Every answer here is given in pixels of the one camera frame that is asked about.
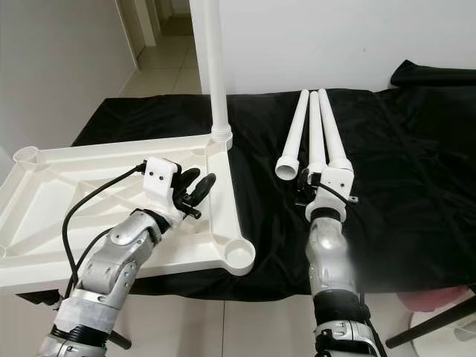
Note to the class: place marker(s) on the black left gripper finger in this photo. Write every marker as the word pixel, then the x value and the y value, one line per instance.
pixel 204 190
pixel 190 178

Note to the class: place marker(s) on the white plastic table leg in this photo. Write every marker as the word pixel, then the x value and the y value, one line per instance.
pixel 212 67
pixel 314 126
pixel 297 123
pixel 331 126

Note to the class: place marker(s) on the white plastic children table top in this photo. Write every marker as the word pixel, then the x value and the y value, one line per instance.
pixel 59 216

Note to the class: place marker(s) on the black fabric table cover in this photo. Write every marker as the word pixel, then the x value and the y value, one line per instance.
pixel 416 223

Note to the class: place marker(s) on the black metal table leg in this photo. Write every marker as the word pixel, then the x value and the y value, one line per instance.
pixel 119 341
pixel 431 321

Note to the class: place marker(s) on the pink plastic object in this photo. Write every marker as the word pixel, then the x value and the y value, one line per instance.
pixel 428 299

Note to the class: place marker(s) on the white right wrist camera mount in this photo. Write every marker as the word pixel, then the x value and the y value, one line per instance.
pixel 335 208

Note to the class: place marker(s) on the white door frame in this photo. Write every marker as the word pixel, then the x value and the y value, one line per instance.
pixel 128 30

